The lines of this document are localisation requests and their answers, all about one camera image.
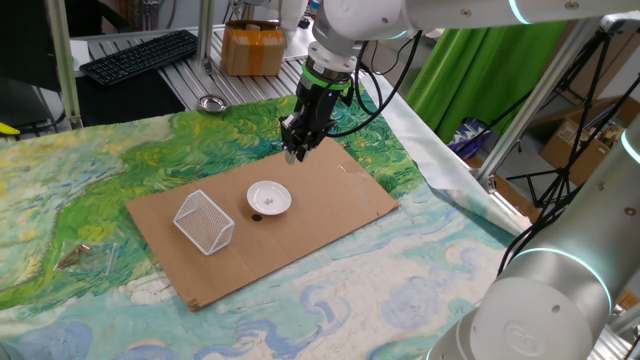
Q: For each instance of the black desk mat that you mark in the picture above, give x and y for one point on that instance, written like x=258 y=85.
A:
x=130 y=100

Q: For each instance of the white plate with flower print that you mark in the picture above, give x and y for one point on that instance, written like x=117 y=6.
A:
x=269 y=197

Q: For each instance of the open cardboard box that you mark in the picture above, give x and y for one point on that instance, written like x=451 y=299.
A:
x=580 y=145

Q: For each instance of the black keyboard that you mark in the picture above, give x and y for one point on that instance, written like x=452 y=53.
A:
x=140 y=56

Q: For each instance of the brown cardboard sheet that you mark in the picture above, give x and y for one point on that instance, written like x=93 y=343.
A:
x=310 y=200

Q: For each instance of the painted landscape tablecloth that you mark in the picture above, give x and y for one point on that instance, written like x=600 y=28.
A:
x=150 y=145

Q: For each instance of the yellow object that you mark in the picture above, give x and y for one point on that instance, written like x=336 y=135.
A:
x=7 y=130

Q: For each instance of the black tripod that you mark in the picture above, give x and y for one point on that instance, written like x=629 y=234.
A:
x=565 y=175

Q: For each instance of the green curtain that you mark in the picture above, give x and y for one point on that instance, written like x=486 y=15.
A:
x=475 y=75

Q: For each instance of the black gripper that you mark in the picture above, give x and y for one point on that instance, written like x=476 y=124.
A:
x=315 y=107

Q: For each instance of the aluminium frame post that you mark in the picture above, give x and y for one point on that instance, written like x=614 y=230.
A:
x=64 y=60
x=205 y=35
x=535 y=100

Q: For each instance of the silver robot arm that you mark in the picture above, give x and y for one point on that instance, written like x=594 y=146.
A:
x=550 y=300

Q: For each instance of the clear plastic bag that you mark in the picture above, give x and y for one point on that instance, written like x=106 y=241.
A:
x=85 y=260

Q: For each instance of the blue white patterned bag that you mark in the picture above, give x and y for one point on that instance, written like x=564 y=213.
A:
x=467 y=140

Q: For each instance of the small metal dish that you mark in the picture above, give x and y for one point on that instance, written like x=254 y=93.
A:
x=212 y=103

